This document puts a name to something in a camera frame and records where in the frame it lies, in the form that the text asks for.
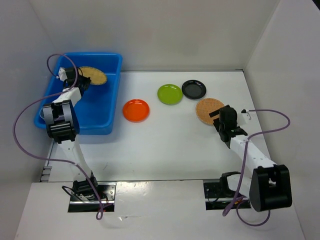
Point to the blue plastic bin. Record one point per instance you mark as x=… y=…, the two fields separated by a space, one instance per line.
x=95 y=108

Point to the green plastic plate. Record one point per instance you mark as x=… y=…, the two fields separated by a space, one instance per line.
x=170 y=94

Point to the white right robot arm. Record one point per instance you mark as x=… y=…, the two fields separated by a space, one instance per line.
x=263 y=182

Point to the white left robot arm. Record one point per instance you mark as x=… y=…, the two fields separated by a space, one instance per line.
x=62 y=126

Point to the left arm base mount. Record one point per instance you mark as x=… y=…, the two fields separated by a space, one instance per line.
x=80 y=204

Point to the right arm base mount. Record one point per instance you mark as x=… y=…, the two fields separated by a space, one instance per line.
x=215 y=197

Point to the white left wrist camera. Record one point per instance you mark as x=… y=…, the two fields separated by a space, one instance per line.
x=62 y=76

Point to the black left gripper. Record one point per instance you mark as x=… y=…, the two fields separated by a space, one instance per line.
x=87 y=81

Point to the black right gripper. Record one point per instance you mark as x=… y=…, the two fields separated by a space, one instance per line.
x=216 y=122

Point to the orange plastic plate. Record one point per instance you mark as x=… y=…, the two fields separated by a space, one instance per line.
x=136 y=110

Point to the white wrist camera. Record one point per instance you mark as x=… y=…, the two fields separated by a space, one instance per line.
x=62 y=76
x=244 y=117

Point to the black plastic plate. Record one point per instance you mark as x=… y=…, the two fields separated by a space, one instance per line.
x=193 y=89

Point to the tan woven wicker tray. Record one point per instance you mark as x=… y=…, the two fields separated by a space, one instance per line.
x=206 y=106

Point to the green-rimmed bamboo tray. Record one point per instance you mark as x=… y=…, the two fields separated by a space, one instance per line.
x=96 y=76

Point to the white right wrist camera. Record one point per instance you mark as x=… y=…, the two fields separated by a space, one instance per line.
x=244 y=117

